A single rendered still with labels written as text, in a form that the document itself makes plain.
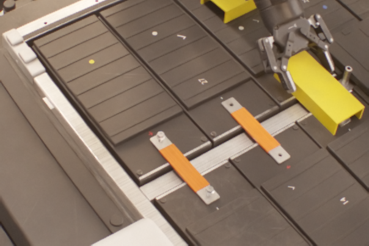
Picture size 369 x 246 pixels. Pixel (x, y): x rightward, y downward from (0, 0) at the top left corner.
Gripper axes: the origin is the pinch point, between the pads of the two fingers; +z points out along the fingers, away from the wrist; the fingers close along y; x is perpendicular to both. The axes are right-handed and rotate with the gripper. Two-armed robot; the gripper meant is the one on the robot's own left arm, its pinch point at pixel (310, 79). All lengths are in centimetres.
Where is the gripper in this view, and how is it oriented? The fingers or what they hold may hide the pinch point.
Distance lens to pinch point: 139.1
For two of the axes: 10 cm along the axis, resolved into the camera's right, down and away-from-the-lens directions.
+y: -8.0, 4.0, -4.5
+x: 4.5, -1.0, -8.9
